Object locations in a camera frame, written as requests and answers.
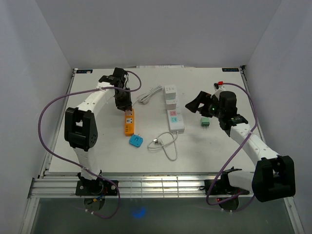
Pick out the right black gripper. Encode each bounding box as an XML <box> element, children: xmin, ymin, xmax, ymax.
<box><xmin>185</xmin><ymin>91</ymin><xmax>224</xmax><ymax>119</ymax></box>

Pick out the pink plug adapter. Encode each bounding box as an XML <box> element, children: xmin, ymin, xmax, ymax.
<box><xmin>125</xmin><ymin>110</ymin><xmax>133</xmax><ymax>116</ymax></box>

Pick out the green plug adapter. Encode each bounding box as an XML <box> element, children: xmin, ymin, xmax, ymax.
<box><xmin>200</xmin><ymin>117</ymin><xmax>210</xmax><ymax>128</ymax></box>

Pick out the white pastel power strip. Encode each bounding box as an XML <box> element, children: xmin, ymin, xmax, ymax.
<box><xmin>166</xmin><ymin>94</ymin><xmax>185</xmax><ymax>134</ymax></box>

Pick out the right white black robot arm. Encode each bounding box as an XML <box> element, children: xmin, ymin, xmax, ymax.
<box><xmin>185</xmin><ymin>91</ymin><xmax>296</xmax><ymax>202</ymax></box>

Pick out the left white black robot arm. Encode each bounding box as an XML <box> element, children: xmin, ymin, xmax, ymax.
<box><xmin>64</xmin><ymin>68</ymin><xmax>134</xmax><ymax>195</ymax></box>

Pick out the blue plug adapter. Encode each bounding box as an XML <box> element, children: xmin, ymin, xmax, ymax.
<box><xmin>129</xmin><ymin>134</ymin><xmax>143</xmax><ymax>148</ymax></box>

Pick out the orange power adapter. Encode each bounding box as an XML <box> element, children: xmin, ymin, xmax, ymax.
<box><xmin>124</xmin><ymin>109</ymin><xmax>135</xmax><ymax>137</ymax></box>

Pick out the white usb charger block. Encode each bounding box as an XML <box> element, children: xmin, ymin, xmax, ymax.
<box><xmin>165</xmin><ymin>99</ymin><xmax>178</xmax><ymax>110</ymax></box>

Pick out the white cube socket adapter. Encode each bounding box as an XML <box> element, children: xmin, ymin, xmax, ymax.
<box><xmin>163</xmin><ymin>85</ymin><xmax>176</xmax><ymax>100</ymax></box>

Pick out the right blue corner label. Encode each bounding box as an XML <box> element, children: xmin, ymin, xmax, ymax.
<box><xmin>222</xmin><ymin>68</ymin><xmax>239</xmax><ymax>72</ymax></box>

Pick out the blue corner label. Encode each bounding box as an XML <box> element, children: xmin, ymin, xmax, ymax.
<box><xmin>222</xmin><ymin>68</ymin><xmax>239</xmax><ymax>72</ymax></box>
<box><xmin>76</xmin><ymin>69</ymin><xmax>93</xmax><ymax>74</ymax></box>

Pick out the left blue corner label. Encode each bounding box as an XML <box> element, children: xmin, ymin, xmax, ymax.
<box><xmin>76</xmin><ymin>69</ymin><xmax>93</xmax><ymax>74</ymax></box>

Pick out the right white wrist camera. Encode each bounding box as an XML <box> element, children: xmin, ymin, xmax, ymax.
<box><xmin>214</xmin><ymin>81</ymin><xmax>225</xmax><ymax>98</ymax></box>

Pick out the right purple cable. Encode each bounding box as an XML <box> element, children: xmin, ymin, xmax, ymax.
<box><xmin>205</xmin><ymin>82</ymin><xmax>258</xmax><ymax>213</ymax></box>

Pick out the power strip white cord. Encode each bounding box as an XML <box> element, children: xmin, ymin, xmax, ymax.
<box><xmin>146</xmin><ymin>130</ymin><xmax>179</xmax><ymax>161</ymax></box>

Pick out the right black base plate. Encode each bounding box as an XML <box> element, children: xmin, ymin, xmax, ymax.
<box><xmin>199</xmin><ymin>179</ymin><xmax>250</xmax><ymax>195</ymax></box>

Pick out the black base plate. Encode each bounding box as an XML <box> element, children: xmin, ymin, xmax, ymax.
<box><xmin>199</xmin><ymin>179</ymin><xmax>250</xmax><ymax>195</ymax></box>
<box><xmin>75</xmin><ymin>180</ymin><xmax>118</xmax><ymax>196</ymax></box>

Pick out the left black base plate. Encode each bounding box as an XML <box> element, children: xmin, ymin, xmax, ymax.
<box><xmin>75</xmin><ymin>180</ymin><xmax>118</xmax><ymax>196</ymax></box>

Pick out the aluminium front rail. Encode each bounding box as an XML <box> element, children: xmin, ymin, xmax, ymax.
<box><xmin>26</xmin><ymin>172</ymin><xmax>293</xmax><ymax>199</ymax></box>

